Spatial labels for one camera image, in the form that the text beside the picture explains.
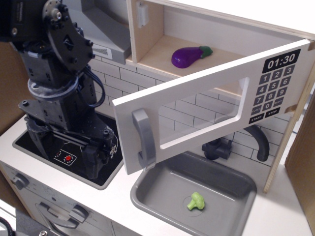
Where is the grey toy sink basin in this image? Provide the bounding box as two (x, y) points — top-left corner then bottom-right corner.
(130, 153), (257, 236)

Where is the wooden microwave cabinet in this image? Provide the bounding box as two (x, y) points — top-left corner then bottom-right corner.
(126, 0), (315, 194)

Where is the grey oven knob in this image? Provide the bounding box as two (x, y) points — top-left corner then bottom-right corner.
(12, 173), (30, 190)

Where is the brown cardboard panel right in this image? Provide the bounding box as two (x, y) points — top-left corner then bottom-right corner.
(285, 95), (315, 235)

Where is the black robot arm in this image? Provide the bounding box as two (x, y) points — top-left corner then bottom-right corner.
(0, 0), (117, 179)

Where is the dark grey toy faucet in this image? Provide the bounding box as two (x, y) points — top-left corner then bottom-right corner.
(202, 125), (270, 162)

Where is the black braided cable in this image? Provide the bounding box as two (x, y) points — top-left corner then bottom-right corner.
(0, 216), (15, 236)

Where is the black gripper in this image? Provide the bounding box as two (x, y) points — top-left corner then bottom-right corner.
(19, 76), (109, 179)

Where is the grey oven door handle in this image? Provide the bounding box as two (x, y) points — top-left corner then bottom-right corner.
(36, 202), (89, 229)

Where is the white magnetic door latch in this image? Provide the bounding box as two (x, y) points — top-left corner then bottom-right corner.
(136, 1), (149, 28)

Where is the grey range hood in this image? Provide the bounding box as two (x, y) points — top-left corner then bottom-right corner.
(63, 0), (131, 64)

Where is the purple toy eggplant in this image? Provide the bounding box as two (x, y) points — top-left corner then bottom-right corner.
(171, 46), (213, 68)

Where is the white toy microwave door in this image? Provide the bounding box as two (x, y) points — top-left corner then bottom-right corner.
(113, 39), (315, 174)

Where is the green toy broccoli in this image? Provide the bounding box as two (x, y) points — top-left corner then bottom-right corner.
(187, 192), (205, 210)

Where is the black toy stove top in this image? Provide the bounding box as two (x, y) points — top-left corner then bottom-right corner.
(13, 113), (123, 190)

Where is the grey microwave door handle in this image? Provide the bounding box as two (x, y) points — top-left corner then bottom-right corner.
(132, 108), (156, 171)

